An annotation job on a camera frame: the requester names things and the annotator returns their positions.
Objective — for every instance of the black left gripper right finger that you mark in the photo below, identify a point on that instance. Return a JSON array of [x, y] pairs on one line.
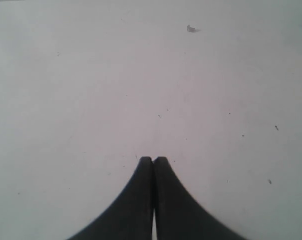
[[177, 214]]

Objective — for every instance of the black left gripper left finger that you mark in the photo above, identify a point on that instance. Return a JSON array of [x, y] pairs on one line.
[[130, 216]]

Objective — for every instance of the small clear plastic scrap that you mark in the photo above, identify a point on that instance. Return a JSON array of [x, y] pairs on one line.
[[192, 29]]

